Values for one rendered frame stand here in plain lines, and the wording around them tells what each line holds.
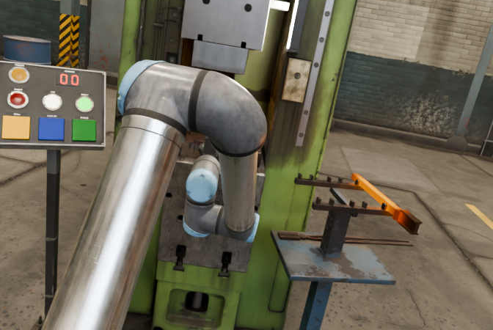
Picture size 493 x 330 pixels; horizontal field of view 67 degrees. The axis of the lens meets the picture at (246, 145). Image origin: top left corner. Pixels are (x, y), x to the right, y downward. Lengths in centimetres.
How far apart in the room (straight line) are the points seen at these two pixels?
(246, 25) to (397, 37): 629
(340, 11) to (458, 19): 636
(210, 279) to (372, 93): 627
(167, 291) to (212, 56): 101
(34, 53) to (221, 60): 464
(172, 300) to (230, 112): 130
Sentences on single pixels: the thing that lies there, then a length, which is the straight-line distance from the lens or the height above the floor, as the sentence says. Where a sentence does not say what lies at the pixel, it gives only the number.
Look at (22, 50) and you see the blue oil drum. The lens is 587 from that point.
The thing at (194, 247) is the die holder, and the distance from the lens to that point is 159.
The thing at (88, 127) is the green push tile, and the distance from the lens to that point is 139.
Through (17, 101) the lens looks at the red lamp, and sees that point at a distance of 142.
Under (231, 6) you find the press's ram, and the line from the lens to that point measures 140.
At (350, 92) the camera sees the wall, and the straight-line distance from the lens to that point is 747.
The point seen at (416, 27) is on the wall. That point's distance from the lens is 765.
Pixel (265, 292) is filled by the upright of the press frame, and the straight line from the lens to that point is 196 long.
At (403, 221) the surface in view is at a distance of 131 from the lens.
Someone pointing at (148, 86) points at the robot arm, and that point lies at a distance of 67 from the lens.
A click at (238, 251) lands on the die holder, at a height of 56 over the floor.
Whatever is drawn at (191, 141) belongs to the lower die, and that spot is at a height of 98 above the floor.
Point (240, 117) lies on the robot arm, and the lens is 65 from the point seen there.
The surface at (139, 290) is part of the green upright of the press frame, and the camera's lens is 201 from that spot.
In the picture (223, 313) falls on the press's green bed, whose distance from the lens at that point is 178.
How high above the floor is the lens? 141
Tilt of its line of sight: 16 degrees down
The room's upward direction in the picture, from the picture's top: 10 degrees clockwise
